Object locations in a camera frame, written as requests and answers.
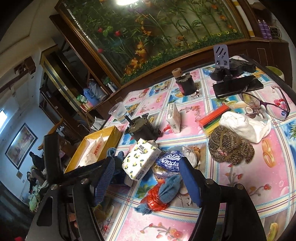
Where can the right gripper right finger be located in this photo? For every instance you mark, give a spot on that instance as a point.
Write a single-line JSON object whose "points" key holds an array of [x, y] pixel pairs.
{"points": [[193, 179]]}

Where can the white small tissue pack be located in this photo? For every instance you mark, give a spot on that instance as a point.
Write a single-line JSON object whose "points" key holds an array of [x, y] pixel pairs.
{"points": [[173, 118]]}

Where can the black gear motor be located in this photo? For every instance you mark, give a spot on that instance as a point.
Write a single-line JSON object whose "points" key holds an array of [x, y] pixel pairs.
{"points": [[141, 128]]}

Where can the purple eyeglasses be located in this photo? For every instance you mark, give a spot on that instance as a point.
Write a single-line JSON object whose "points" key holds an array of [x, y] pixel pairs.
{"points": [[277, 107]]}

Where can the small dark motor with spool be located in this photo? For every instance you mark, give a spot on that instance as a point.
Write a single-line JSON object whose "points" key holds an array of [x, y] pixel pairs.
{"points": [[184, 81]]}

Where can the colourful sticks pack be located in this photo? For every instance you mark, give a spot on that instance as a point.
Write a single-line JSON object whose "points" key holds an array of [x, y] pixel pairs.
{"points": [[211, 120]]}

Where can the purple bottles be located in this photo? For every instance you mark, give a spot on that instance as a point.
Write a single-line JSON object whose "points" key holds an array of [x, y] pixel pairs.
{"points": [[265, 30]]}

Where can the yellow cardboard box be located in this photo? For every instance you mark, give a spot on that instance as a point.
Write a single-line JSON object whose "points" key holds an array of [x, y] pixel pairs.
{"points": [[111, 137]]}

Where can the blue white plastic bag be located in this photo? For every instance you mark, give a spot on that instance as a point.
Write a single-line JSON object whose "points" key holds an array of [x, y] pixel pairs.
{"points": [[171, 158]]}

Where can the blue thermos jug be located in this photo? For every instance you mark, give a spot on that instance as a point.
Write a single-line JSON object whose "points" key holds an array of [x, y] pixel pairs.
{"points": [[90, 96]]}

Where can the grey thermos jug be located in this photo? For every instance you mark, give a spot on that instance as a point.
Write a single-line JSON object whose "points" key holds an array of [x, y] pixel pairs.
{"points": [[96, 91]]}

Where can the red plastic wrapper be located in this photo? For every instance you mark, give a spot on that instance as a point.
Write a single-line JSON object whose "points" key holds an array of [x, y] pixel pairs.
{"points": [[152, 198]]}

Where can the red silver wet wipes pouch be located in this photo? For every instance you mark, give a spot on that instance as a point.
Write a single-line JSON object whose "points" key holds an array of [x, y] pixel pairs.
{"points": [[92, 151]]}

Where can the framed painting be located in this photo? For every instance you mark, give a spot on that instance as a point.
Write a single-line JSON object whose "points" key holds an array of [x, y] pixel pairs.
{"points": [[20, 145]]}

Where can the white cloth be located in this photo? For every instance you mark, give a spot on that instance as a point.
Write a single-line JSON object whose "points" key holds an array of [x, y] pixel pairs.
{"points": [[247, 128]]}

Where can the black smartphone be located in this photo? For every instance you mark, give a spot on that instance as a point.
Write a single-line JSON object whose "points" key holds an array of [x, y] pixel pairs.
{"points": [[237, 86]]}

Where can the blue knitted cloth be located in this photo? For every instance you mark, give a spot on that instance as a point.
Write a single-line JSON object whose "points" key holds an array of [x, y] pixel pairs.
{"points": [[167, 193]]}

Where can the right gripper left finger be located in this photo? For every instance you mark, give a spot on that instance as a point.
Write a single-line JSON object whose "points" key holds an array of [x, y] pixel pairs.
{"points": [[102, 179]]}

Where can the lemon print tissue pack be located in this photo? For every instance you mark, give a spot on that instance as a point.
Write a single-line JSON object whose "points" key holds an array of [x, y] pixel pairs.
{"points": [[140, 159]]}

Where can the clear plastic cup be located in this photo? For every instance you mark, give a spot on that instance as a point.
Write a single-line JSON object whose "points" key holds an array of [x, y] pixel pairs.
{"points": [[118, 111]]}

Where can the brown knitted hat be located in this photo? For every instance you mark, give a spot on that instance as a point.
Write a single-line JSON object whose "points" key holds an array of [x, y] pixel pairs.
{"points": [[226, 146]]}

